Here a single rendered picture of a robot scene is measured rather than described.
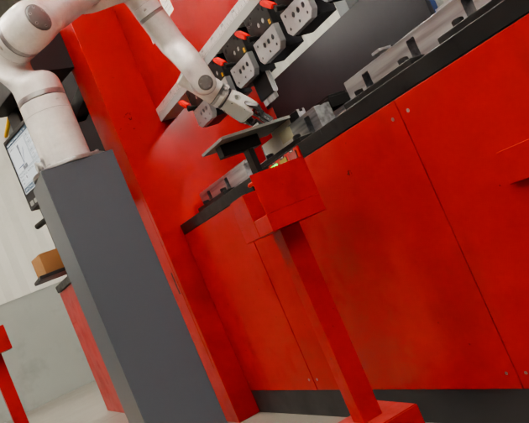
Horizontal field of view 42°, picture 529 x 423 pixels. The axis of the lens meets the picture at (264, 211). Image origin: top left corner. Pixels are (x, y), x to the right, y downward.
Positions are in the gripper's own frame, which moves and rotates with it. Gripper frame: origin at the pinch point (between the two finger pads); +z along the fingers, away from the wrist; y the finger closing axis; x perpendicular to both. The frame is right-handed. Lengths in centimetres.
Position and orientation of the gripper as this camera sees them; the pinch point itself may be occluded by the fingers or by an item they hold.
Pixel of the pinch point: (263, 122)
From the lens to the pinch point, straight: 232.0
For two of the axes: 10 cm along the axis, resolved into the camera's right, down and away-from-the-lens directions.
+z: 8.3, 4.9, 2.7
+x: -3.7, 8.4, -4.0
